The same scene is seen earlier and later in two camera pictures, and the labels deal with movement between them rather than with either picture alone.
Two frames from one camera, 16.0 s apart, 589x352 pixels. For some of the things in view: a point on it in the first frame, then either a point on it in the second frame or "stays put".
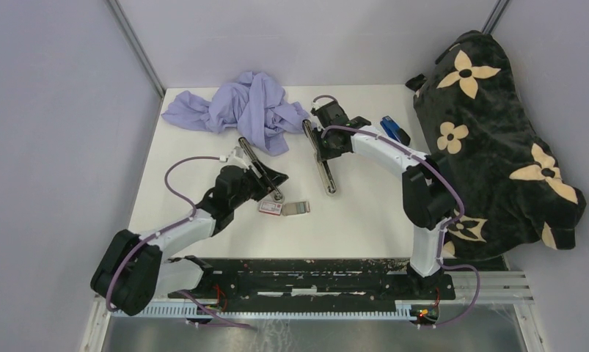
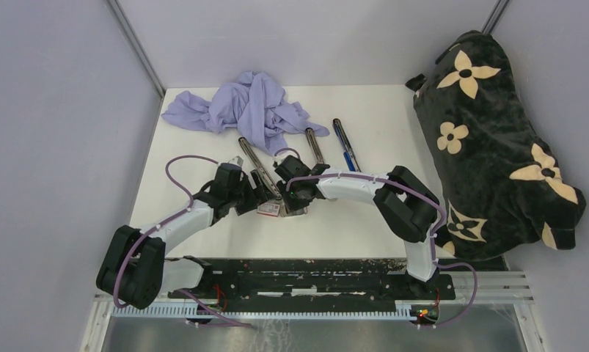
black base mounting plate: [288, 283] stays put
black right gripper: [326, 154] to [293, 206]
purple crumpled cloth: [252, 105] stays put
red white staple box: [273, 207] stays put
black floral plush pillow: [509, 186] stays put
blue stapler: [394, 130] to [350, 157]
